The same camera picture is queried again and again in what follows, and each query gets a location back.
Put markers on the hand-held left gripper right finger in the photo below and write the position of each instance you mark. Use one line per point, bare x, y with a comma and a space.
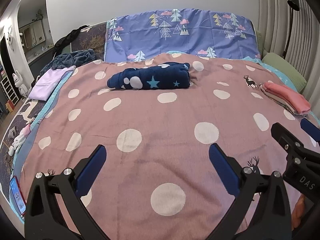
223, 172

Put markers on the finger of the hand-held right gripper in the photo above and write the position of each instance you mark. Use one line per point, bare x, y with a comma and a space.
283, 136
310, 129

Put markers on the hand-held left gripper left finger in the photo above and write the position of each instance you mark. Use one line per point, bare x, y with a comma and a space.
91, 172

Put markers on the navy star print fleece garment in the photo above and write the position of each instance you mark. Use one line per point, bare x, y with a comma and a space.
155, 76

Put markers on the person's right hand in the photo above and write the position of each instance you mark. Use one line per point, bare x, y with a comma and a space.
298, 211

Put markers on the folded pink and beige towels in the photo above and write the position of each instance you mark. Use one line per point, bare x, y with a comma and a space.
287, 95

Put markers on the green pillow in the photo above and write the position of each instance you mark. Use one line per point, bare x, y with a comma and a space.
285, 72

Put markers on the smartphone with red case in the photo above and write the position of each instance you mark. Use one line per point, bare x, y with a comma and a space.
17, 197

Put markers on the white plush toy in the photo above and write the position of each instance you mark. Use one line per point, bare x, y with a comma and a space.
19, 140

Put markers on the pink polka dot blanket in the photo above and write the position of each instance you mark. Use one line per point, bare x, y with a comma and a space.
160, 120

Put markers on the dark deer print bed sheet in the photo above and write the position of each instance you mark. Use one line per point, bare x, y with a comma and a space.
27, 110

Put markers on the lavender folded cloth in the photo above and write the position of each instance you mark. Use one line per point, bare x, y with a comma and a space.
50, 82

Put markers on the orange bag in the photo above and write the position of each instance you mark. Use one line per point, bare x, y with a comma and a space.
10, 105

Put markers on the dark blue fluffy blanket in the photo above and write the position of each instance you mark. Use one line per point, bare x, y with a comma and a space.
75, 57

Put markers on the beige curtain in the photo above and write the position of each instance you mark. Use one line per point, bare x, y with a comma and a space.
275, 17

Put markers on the white shelf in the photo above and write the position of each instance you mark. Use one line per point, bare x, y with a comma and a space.
7, 90

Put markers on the black floor lamp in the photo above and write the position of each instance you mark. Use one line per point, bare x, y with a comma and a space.
293, 1

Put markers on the dark branch print pillow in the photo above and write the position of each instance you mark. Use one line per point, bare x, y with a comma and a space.
92, 40

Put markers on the purple tree print pillow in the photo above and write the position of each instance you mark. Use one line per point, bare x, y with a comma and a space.
195, 37

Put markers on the black cloth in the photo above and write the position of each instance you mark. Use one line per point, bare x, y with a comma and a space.
70, 36

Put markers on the green plant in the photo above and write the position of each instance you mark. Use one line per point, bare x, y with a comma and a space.
39, 15

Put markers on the wall mirror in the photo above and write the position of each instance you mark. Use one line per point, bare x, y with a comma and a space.
32, 35

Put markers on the panda wall decoration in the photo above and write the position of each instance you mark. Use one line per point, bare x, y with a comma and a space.
9, 36

